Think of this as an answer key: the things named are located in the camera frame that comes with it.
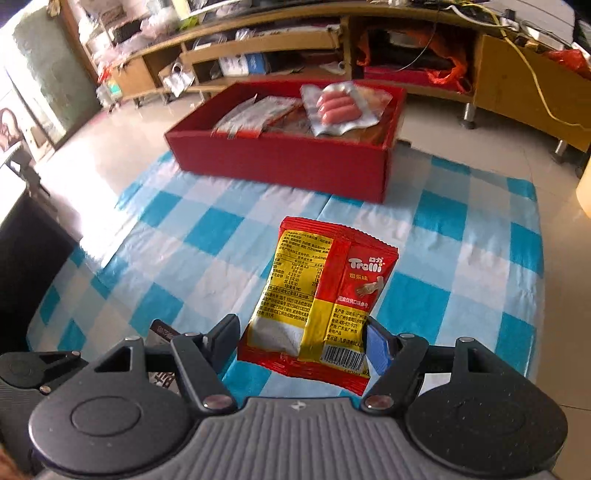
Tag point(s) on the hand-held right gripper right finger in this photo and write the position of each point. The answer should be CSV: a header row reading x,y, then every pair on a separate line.
x,y
381,348

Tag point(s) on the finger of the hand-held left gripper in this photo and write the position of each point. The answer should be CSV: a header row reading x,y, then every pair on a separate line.
x,y
55,369

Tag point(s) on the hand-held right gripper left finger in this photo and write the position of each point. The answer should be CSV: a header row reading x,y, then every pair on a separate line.
x,y
221,339

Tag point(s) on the red yellow gummy packet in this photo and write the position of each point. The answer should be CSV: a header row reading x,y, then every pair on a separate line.
x,y
332,286

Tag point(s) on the red cardboard box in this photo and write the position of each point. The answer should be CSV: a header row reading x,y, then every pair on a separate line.
x,y
277,157

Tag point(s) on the black printed packet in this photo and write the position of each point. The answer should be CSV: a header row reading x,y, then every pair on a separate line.
x,y
161,330

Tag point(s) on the dark furniture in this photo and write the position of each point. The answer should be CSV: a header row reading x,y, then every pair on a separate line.
x,y
27,277

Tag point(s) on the blue white checkered cloth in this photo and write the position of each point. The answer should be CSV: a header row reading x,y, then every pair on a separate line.
x,y
184,230

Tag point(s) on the white red striped packet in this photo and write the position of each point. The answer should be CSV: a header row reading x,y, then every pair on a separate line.
x,y
254,115

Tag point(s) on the wooden chair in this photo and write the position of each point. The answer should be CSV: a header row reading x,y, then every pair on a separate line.
x,y
11,129

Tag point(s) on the sausage packet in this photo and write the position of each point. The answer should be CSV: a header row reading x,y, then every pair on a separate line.
x,y
337,108

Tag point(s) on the cream round object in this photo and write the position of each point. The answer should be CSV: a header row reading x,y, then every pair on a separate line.
x,y
585,194

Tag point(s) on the white paper bag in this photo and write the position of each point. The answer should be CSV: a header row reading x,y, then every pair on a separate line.
x,y
178,78

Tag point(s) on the white plastic drawer unit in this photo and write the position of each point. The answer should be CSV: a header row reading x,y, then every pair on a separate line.
x,y
108,91

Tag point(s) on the magenta flat box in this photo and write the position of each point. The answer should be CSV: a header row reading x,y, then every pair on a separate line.
x,y
397,76

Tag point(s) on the blue white carton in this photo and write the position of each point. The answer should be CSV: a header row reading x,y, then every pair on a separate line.
x,y
242,64

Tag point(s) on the orange plastic bag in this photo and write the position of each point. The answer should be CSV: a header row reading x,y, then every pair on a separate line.
x,y
455,69

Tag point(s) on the wooden framed glass door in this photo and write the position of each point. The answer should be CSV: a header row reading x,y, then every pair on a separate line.
x,y
51,69

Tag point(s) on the wooden television stand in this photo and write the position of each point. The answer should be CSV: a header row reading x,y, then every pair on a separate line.
x,y
508,74

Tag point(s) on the white plastic bags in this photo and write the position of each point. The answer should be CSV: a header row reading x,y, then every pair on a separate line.
x,y
159,25

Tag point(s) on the dark woven basket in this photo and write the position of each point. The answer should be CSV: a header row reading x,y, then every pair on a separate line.
x,y
127,31

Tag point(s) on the red plastic bag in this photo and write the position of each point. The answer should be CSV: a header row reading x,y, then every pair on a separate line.
x,y
565,60

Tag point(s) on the white flat device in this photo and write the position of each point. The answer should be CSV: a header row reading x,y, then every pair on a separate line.
x,y
545,37

